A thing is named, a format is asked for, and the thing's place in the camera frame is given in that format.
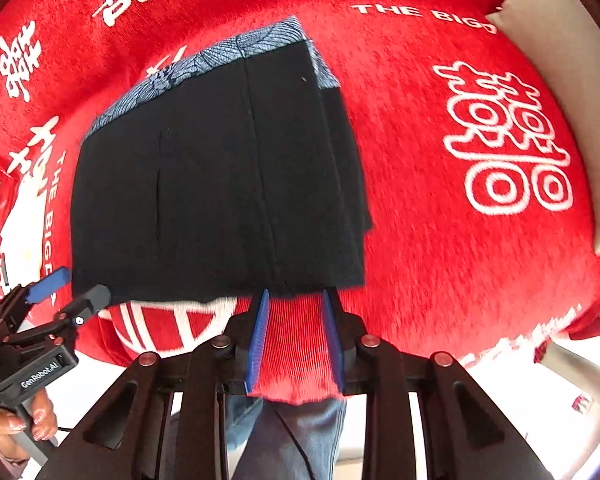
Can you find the person's blue jeans leg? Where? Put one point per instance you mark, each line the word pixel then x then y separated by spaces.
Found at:
pixel 260 445

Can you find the beige pillow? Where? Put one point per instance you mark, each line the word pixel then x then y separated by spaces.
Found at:
pixel 570 60

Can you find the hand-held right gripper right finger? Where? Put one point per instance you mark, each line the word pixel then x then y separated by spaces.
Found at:
pixel 332 345

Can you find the red printed blanket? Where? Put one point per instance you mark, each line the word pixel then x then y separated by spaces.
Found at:
pixel 430 260

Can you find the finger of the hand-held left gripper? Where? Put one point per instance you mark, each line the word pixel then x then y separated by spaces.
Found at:
pixel 50 285
pixel 92 300

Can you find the person's left hand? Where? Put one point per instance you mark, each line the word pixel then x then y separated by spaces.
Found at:
pixel 42 417

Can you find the black pants with blue waistband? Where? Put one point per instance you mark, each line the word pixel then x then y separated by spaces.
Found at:
pixel 205 185

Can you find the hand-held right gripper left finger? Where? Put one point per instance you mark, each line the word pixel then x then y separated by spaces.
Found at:
pixel 256 345

